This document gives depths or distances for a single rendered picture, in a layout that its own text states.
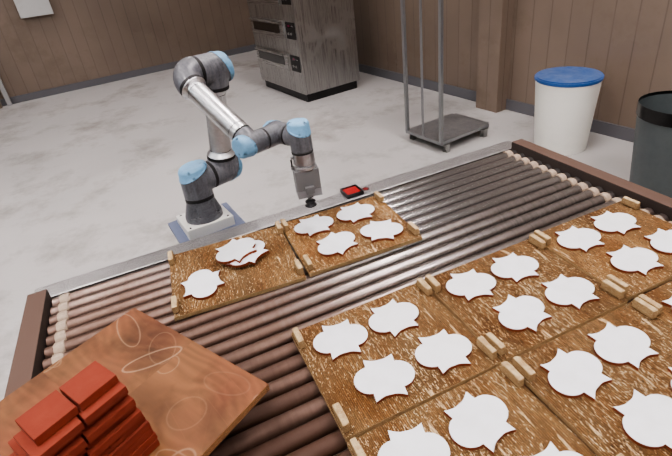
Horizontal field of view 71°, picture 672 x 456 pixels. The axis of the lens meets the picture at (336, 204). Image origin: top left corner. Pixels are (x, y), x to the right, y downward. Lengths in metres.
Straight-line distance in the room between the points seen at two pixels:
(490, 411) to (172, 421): 0.66
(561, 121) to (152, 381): 3.86
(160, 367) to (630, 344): 1.09
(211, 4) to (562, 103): 7.69
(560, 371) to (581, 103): 3.37
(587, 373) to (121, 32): 9.60
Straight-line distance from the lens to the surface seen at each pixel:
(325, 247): 1.59
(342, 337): 1.26
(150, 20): 10.17
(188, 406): 1.10
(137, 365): 1.23
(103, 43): 10.06
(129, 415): 0.99
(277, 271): 1.54
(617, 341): 1.33
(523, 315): 1.34
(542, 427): 1.14
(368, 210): 1.77
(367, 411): 1.13
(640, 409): 1.21
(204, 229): 1.95
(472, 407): 1.13
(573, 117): 4.42
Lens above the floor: 1.84
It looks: 29 degrees down
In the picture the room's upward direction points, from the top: 7 degrees counter-clockwise
